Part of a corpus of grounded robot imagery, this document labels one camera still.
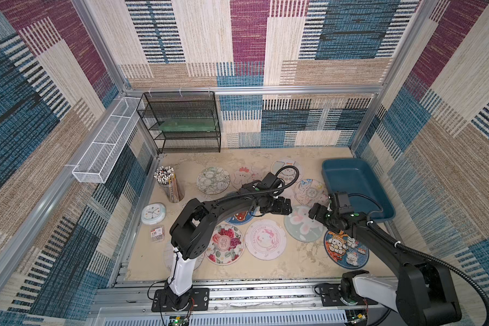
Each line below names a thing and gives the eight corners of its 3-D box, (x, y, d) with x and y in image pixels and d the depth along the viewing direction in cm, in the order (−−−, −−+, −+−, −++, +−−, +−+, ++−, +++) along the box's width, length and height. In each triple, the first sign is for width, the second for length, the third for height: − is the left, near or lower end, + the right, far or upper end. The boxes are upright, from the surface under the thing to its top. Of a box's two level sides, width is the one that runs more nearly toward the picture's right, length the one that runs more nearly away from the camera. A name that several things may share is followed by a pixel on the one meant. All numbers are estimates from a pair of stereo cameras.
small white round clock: (142, 225, 95) (138, 221, 91) (148, 207, 101) (145, 202, 98) (163, 225, 95) (159, 221, 91) (168, 206, 101) (165, 202, 97)
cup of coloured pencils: (166, 203, 101) (152, 180, 86) (170, 189, 106) (157, 166, 91) (182, 203, 101) (170, 180, 86) (185, 189, 106) (174, 165, 91)
